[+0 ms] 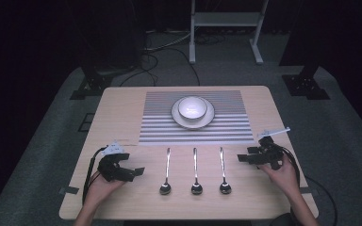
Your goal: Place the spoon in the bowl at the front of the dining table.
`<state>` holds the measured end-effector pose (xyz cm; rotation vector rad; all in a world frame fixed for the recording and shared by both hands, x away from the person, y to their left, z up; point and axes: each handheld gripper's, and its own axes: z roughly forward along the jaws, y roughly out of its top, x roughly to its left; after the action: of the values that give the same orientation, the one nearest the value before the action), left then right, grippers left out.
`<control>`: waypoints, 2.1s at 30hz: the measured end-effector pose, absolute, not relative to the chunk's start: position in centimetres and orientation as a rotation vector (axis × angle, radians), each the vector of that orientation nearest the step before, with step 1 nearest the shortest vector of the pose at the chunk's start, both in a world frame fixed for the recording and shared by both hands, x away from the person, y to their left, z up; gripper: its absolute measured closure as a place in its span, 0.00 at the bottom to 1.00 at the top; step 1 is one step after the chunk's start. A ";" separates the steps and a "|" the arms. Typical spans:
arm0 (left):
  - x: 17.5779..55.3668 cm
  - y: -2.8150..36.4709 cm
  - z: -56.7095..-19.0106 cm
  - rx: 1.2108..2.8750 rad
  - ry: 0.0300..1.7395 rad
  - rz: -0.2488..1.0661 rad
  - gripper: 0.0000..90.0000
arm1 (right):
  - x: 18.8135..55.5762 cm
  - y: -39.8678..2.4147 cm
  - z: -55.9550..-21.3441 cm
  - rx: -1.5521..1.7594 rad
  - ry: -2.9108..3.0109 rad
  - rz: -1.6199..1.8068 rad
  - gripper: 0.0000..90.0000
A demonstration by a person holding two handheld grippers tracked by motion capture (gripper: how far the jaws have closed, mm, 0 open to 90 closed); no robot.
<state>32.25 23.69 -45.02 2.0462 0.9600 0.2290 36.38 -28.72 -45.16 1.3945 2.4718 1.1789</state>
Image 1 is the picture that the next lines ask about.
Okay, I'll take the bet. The metal spoon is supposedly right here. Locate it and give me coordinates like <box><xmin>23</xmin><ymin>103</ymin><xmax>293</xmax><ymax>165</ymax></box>
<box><xmin>218</xmin><ymin>147</ymin><xmax>233</xmax><ymax>195</ymax></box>
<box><xmin>158</xmin><ymin>147</ymin><xmax>173</xmax><ymax>196</ymax></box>
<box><xmin>190</xmin><ymin>147</ymin><xmax>204</xmax><ymax>196</ymax></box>

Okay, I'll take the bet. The white metal stand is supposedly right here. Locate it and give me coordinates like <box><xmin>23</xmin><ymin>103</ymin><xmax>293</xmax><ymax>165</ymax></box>
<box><xmin>188</xmin><ymin>0</ymin><xmax>270</xmax><ymax>66</ymax></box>

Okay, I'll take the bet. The black floor cable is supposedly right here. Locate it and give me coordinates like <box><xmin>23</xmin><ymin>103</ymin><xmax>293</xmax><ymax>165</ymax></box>
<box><xmin>118</xmin><ymin>46</ymin><xmax>202</xmax><ymax>88</ymax></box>

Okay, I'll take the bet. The right hand-held gripper cable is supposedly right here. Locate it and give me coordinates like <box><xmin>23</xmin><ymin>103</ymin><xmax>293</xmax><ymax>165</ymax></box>
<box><xmin>280</xmin><ymin>146</ymin><xmax>339</xmax><ymax>226</ymax></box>

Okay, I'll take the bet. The dark floor socket box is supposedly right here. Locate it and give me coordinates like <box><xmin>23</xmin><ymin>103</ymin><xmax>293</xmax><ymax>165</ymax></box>
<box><xmin>77</xmin><ymin>112</ymin><xmax>96</xmax><ymax>133</ymax></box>

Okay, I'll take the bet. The white floor cable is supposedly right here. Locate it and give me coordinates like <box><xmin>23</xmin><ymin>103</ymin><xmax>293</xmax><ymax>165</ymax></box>
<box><xmin>142</xmin><ymin>29</ymin><xmax>192</xmax><ymax>53</ymax></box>

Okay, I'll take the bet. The person's right hand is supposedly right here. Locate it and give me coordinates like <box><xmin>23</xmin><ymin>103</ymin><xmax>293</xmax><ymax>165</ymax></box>
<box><xmin>258</xmin><ymin>153</ymin><xmax>301</xmax><ymax>198</ymax></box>

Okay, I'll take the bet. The striped placemat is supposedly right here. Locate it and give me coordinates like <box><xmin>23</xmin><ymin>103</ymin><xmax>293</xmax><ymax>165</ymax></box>
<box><xmin>138</xmin><ymin>90</ymin><xmax>255</xmax><ymax>146</ymax></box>

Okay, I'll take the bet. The left hand-held gripper cable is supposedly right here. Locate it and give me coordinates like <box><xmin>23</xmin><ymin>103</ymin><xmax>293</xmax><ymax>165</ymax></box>
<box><xmin>81</xmin><ymin>146</ymin><xmax>108</xmax><ymax>205</ymax></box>

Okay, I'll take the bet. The person's left hand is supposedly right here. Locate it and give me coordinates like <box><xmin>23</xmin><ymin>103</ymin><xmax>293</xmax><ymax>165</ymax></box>
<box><xmin>86</xmin><ymin>178</ymin><xmax>127</xmax><ymax>205</ymax></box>

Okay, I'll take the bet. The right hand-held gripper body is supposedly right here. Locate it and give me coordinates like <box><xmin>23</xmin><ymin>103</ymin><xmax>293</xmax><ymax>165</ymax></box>
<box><xmin>256</xmin><ymin>126</ymin><xmax>291</xmax><ymax>171</ymax></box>

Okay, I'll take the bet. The black stand base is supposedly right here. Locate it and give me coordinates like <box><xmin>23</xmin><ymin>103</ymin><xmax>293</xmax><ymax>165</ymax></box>
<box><xmin>281</xmin><ymin>64</ymin><xmax>331</xmax><ymax>101</ymax></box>
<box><xmin>69</xmin><ymin>66</ymin><xmax>115</xmax><ymax>101</ymax></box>

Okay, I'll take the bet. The hand-held gripper cable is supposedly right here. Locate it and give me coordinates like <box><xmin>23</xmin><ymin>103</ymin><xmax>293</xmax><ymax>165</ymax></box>
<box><xmin>81</xmin><ymin>146</ymin><xmax>108</xmax><ymax>205</ymax></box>
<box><xmin>280</xmin><ymin>146</ymin><xmax>339</xmax><ymax>226</ymax></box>

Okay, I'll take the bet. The white bowl on plate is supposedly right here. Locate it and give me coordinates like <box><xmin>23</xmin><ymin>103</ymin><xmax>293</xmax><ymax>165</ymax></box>
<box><xmin>171</xmin><ymin>96</ymin><xmax>216</xmax><ymax>130</ymax></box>

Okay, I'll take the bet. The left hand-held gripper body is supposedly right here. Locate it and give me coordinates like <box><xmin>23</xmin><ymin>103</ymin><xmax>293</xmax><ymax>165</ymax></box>
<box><xmin>96</xmin><ymin>140</ymin><xmax>136</xmax><ymax>183</ymax></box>

